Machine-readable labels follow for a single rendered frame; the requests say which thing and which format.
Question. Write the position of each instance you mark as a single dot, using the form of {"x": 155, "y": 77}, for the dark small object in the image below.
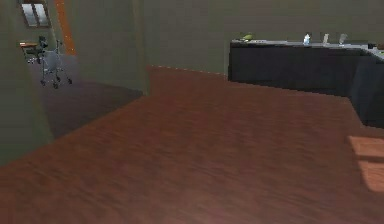
{"x": 372, "y": 45}

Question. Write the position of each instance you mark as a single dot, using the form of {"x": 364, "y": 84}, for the black kitchen counter cabinet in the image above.
{"x": 300, "y": 68}

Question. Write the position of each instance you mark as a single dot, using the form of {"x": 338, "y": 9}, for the pale blue bottle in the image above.
{"x": 306, "y": 39}

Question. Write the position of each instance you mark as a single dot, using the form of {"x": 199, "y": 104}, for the window with grey frame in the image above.
{"x": 35, "y": 14}

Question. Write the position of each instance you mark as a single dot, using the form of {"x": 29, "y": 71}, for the grey wheeled office chair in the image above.
{"x": 51, "y": 63}

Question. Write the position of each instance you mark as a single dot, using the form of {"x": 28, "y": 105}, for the clear drinking glass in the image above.
{"x": 342, "y": 38}
{"x": 325, "y": 38}

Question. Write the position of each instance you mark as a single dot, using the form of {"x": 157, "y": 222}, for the green round object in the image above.
{"x": 247, "y": 36}

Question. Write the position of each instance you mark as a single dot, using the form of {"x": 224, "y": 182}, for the orange door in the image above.
{"x": 65, "y": 28}

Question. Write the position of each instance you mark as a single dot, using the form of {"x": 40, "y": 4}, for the brown wooden desk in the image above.
{"x": 28, "y": 44}

